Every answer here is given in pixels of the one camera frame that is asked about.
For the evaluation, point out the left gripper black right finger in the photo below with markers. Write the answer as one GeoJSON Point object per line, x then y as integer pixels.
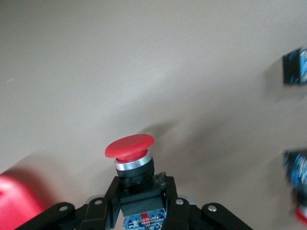
{"type": "Point", "coordinates": [178, 215]}

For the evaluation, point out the green mushroom push button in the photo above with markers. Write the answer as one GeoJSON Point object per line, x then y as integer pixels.
{"type": "Point", "coordinates": [293, 69]}

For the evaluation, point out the red plastic tray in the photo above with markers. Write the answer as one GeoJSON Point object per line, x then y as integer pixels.
{"type": "Point", "coordinates": [14, 196]}

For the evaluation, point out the red mushroom push button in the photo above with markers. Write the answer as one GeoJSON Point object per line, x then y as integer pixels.
{"type": "Point", "coordinates": [129, 146]}
{"type": "Point", "coordinates": [296, 167]}

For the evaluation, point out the brown table cover sheet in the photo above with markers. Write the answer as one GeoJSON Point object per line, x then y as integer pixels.
{"type": "Point", "coordinates": [120, 72]}

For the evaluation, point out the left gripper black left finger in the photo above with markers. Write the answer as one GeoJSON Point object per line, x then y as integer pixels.
{"type": "Point", "coordinates": [97, 210]}

